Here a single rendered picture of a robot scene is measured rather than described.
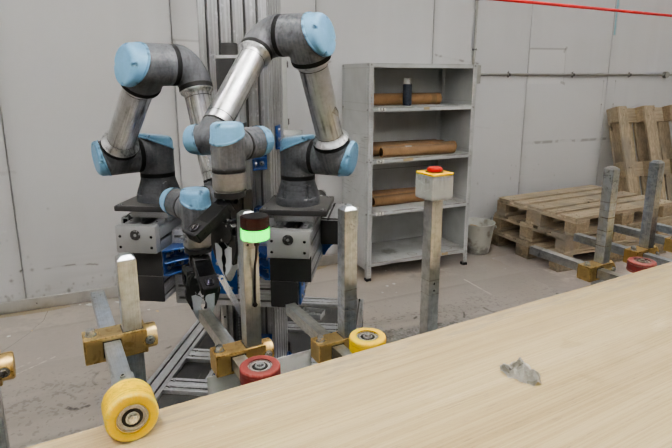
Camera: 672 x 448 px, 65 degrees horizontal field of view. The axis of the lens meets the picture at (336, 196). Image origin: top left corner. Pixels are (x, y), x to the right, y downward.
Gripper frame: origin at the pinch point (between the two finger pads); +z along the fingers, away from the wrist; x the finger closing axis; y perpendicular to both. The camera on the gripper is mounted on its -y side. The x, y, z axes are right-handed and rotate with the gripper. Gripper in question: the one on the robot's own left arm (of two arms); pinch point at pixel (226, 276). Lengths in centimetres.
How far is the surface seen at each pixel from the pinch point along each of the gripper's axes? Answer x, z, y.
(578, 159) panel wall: 60, 34, 466
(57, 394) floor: 150, 101, 12
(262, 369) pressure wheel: -23.1, 10.4, -9.8
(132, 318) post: -1.6, 1.2, -24.2
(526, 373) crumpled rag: -63, 9, 21
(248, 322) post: -9.7, 7.7, -1.9
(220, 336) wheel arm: 0.9, 14.7, -1.9
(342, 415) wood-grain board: -43.9, 10.7, -10.3
